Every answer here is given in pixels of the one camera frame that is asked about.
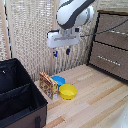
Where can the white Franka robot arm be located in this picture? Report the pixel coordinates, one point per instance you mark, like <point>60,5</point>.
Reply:
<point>70,13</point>

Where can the dark drawer cabinet frame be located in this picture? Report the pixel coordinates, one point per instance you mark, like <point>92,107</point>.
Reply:
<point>111,12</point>

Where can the bamboo screen with wooden posts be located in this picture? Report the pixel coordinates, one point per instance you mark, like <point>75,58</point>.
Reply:
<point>30,36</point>

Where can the black fabric storage box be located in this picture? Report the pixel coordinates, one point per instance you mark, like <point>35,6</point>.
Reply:
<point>16,96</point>

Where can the blue bowl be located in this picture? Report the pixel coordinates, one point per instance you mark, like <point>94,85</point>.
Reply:
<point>59,80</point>

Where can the colourful snack box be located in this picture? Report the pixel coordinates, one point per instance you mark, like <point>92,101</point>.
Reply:
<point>48,85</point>

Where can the yellow bowl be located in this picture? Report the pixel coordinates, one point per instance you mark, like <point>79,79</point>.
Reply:
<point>68,91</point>

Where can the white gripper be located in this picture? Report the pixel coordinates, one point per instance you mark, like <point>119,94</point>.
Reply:
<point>63,38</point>

